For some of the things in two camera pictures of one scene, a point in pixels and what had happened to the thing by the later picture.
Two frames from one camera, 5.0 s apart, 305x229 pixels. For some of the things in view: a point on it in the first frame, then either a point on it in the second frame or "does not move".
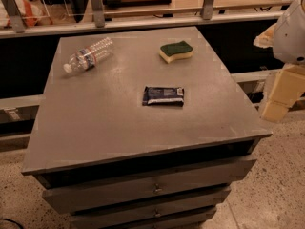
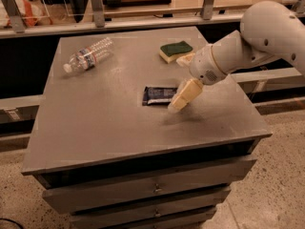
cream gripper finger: [267, 37] -> [185, 60]
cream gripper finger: [287, 88] -> [186, 93]
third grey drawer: [192, 220] does not move
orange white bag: [33, 11] does not move
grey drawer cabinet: [141, 130] does not move
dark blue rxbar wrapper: [163, 95] does not move
